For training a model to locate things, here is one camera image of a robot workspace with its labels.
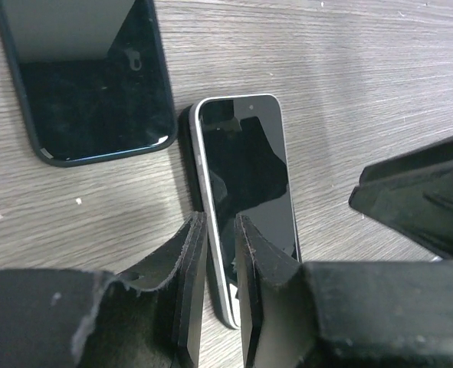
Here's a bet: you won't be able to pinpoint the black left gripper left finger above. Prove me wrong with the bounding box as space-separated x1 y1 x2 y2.
0 212 207 367

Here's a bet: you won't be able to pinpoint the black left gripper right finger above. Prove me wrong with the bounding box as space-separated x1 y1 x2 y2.
235 215 453 367

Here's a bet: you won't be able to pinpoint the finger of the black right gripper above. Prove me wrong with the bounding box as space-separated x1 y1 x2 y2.
349 136 453 259

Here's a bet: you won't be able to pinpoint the silver-edged smartphone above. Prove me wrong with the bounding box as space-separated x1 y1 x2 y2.
189 94 301 330

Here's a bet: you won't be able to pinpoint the blue-edged smartphone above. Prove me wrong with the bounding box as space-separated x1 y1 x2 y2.
0 0 178 167

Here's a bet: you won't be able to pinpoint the black phone case two holes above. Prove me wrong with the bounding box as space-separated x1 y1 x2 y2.
178 105 203 212

